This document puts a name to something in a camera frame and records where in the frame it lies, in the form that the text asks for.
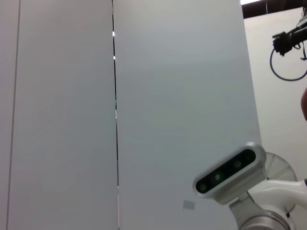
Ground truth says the white standing fan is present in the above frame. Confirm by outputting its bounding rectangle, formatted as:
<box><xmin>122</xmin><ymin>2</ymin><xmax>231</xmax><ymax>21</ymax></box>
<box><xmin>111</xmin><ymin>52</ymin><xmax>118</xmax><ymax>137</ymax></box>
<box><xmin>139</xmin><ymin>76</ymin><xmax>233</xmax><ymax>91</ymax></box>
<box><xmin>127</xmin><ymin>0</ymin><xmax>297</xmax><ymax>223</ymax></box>
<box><xmin>262</xmin><ymin>151</ymin><xmax>298</xmax><ymax>183</ymax></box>

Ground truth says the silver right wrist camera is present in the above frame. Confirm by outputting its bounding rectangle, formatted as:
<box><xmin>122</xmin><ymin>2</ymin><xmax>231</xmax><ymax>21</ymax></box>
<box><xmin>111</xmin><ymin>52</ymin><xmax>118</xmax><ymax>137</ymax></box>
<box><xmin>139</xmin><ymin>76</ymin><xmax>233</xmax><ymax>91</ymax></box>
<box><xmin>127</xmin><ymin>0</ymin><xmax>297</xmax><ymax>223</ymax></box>
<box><xmin>192</xmin><ymin>141</ymin><xmax>268</xmax><ymax>205</ymax></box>

